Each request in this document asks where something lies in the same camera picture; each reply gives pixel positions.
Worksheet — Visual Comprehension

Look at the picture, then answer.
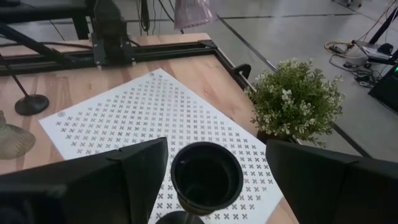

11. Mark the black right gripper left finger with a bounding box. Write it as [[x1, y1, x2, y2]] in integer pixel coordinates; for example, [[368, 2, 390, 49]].
[[0, 136, 169, 224]]

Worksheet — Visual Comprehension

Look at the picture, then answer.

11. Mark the black chair base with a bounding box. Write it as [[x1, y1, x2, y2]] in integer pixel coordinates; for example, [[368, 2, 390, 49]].
[[332, 0, 363, 9]]

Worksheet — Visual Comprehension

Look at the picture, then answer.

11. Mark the black diagonal frame strut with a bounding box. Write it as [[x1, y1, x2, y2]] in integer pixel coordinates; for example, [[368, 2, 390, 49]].
[[0, 23, 65, 62]]

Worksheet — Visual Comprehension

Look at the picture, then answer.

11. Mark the black background table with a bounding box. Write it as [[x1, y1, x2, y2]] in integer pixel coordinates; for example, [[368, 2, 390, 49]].
[[0, 0, 91, 40]]

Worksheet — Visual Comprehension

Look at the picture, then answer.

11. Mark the green potted plant black pot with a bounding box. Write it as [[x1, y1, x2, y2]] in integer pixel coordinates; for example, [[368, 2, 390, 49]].
[[244, 57, 346, 147]]

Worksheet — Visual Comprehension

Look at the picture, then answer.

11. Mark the white perforated metal shelf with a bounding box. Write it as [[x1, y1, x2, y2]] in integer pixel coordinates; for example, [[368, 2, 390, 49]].
[[39, 68, 284, 224]]

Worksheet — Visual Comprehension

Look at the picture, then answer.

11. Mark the black computer mouse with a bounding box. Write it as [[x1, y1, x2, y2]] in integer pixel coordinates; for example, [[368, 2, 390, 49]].
[[377, 42, 395, 55]]

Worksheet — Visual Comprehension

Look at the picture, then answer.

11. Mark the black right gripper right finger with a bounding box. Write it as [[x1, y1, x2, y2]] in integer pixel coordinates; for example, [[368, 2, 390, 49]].
[[266, 139, 398, 224]]

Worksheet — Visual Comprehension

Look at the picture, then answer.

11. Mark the black tripod leg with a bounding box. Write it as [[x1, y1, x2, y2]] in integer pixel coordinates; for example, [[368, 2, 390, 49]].
[[368, 6, 398, 45]]

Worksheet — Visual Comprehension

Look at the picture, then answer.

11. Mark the black box green light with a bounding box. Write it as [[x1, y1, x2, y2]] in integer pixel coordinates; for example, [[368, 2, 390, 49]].
[[368, 60, 398, 114]]

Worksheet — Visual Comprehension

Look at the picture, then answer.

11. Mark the black clamp handle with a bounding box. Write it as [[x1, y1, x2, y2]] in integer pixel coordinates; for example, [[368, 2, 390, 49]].
[[231, 63, 252, 80]]

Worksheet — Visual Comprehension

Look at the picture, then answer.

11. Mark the black floor cable tangle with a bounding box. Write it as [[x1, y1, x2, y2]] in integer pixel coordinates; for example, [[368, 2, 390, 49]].
[[343, 60, 382, 88]]

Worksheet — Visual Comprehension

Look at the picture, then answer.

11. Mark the pink glass candle holder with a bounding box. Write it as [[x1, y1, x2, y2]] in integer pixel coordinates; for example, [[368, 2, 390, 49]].
[[173, 0, 217, 31]]

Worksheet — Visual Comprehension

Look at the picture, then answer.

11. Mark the thick black hanging cable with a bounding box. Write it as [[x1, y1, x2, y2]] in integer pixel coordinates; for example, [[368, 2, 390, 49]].
[[138, 0, 150, 34]]

